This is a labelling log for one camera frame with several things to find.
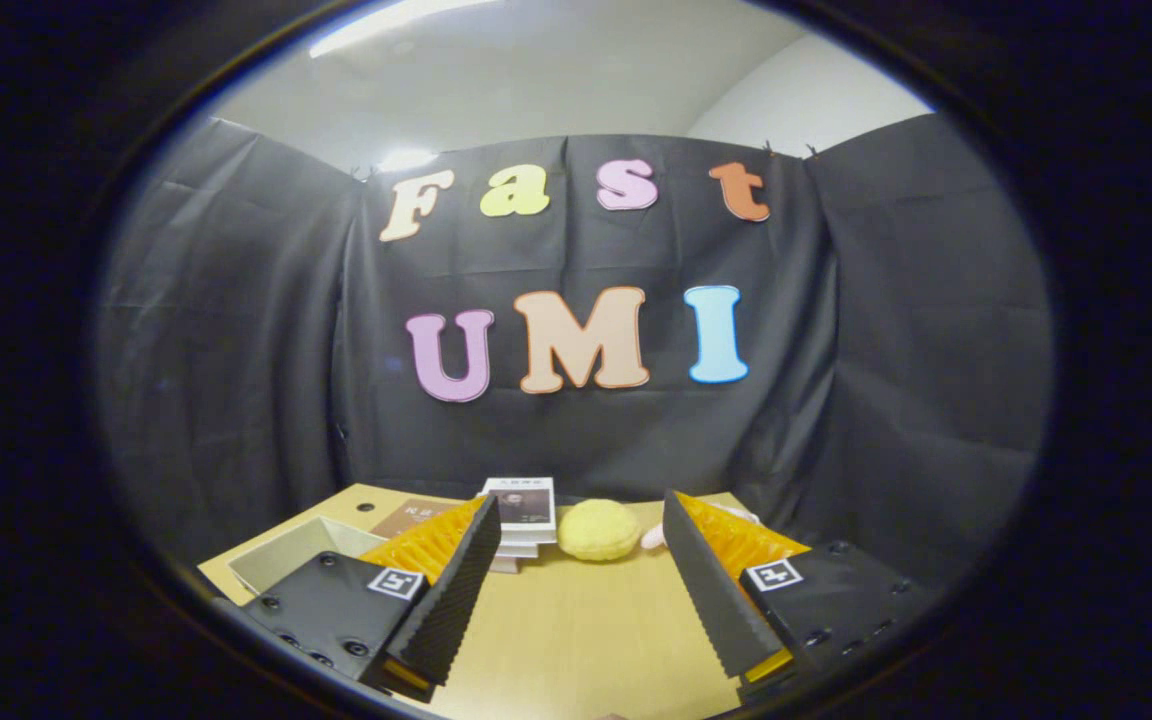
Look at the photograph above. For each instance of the grey storage box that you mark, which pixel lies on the grey storage box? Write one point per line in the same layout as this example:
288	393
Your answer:
286	560

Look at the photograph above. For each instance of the ceiling light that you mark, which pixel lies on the ceiling light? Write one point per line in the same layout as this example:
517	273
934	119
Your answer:
386	20

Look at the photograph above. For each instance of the small pink object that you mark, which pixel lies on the small pink object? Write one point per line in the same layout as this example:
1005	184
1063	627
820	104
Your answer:
652	538

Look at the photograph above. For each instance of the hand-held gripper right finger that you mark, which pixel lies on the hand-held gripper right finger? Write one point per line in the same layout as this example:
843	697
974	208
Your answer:
711	590

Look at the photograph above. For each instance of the yellow round bread toy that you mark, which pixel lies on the yellow round bread toy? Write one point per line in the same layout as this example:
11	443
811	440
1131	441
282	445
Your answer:
599	530

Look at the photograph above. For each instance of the brown book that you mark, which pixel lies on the brown book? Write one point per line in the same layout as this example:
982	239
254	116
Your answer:
411	517

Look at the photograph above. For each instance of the white portrait cover book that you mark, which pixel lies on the white portrait cover book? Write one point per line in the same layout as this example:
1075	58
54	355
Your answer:
526	508

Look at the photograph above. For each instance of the black backdrop cloth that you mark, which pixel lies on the black backdrop cloth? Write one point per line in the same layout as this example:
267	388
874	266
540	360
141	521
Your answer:
576	250

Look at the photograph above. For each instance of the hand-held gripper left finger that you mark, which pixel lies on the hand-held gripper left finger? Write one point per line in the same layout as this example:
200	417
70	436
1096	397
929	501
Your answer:
456	590

